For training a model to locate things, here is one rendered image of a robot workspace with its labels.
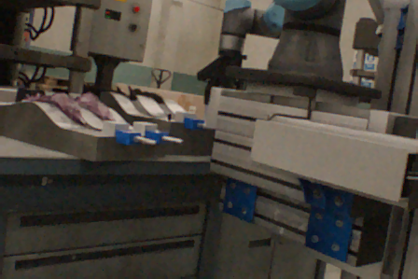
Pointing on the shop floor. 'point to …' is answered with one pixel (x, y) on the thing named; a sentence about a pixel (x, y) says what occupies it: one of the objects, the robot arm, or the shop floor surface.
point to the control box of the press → (118, 20)
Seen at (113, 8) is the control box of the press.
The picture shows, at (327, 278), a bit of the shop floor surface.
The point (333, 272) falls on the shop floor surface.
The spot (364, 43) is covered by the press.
